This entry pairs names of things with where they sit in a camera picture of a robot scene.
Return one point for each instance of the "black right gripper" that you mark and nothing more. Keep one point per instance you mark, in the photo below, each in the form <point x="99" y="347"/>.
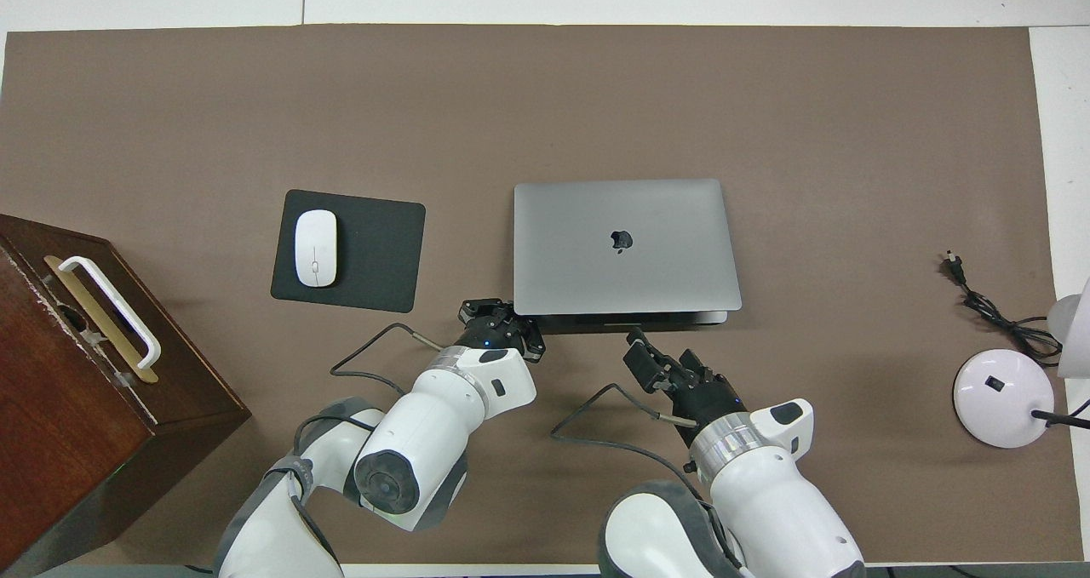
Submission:
<point x="707" y="403"/>

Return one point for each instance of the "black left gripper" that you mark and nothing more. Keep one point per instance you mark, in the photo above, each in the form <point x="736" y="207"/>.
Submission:
<point x="492" y="335"/>

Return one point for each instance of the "grey Apple laptop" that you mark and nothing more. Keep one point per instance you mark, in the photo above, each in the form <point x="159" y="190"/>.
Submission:
<point x="596" y="220"/>

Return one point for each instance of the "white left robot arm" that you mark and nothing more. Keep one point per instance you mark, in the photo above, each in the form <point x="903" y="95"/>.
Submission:
<point x="409" y="442"/>

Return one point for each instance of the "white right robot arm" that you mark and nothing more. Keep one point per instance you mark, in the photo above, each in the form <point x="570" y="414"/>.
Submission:
<point x="766" y="493"/>

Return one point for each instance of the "black mouse pad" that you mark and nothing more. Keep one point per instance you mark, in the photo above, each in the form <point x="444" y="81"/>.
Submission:
<point x="375" y="254"/>

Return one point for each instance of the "white computer mouse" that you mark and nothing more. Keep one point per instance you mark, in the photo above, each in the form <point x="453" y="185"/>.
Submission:
<point x="316" y="250"/>

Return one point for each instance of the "brown table mat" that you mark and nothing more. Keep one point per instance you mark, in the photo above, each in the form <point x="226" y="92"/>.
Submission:
<point x="596" y="93"/>

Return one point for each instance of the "white desk lamp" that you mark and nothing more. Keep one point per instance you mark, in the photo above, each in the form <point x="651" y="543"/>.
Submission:
<point x="996" y="408"/>

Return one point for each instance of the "dark brown wooden box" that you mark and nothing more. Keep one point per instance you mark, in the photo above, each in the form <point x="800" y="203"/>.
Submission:
<point x="51" y="408"/>

